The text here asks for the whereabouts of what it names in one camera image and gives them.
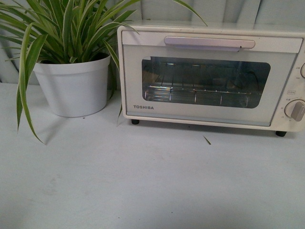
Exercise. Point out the white glass oven door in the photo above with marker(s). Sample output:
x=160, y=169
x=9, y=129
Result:
x=133, y=71

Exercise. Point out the white Toshiba toaster oven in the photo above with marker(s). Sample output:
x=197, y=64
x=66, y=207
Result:
x=209, y=29

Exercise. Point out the white plastic plant pot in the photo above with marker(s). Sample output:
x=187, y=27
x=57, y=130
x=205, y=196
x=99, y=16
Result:
x=75, y=89

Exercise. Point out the white lower timer knob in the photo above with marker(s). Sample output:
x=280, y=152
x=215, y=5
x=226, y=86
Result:
x=295, y=110

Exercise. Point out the green spider plant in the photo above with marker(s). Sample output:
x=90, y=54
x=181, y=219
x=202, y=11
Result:
x=60, y=32

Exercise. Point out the white upper temperature knob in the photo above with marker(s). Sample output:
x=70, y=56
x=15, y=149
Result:
x=302, y=72

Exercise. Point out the metal wire oven rack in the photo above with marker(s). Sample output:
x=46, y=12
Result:
x=194, y=84

